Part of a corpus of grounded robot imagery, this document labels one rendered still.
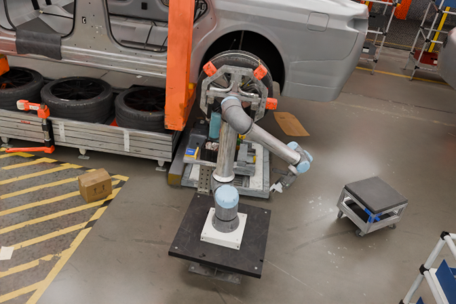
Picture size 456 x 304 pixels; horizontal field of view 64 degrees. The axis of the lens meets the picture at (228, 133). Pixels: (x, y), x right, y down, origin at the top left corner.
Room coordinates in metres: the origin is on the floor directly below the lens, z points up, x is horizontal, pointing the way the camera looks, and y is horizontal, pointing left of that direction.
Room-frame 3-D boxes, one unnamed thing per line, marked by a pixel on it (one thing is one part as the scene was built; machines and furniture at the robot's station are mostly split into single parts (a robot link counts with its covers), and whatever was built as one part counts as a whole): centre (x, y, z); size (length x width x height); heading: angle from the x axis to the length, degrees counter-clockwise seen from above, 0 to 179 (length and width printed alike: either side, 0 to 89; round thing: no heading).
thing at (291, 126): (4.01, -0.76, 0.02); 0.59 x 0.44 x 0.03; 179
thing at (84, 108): (3.21, 1.53, 0.39); 0.66 x 0.66 x 0.24
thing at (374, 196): (2.44, -1.29, 0.17); 0.43 x 0.36 x 0.34; 121
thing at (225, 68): (2.76, -0.01, 0.85); 0.54 x 0.07 x 0.54; 89
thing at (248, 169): (2.93, -0.05, 0.13); 0.50 x 0.36 x 0.10; 89
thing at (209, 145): (2.45, 0.09, 0.52); 0.20 x 0.14 x 0.13; 81
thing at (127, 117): (3.20, 0.81, 0.39); 0.66 x 0.66 x 0.24
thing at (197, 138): (3.03, 0.26, 0.26); 0.42 x 0.18 x 0.35; 179
